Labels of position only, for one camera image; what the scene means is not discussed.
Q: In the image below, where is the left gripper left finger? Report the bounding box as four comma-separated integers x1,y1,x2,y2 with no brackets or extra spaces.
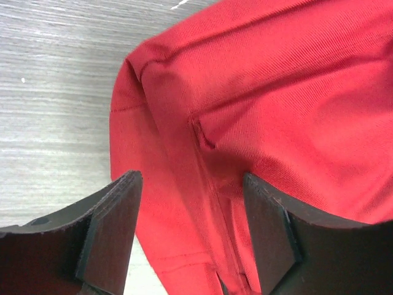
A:
1,171,142,294

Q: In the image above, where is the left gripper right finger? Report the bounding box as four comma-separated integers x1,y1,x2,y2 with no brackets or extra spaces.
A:
243,173,392,295

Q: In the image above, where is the red backpack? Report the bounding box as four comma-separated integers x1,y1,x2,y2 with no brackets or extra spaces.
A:
109,1,392,294

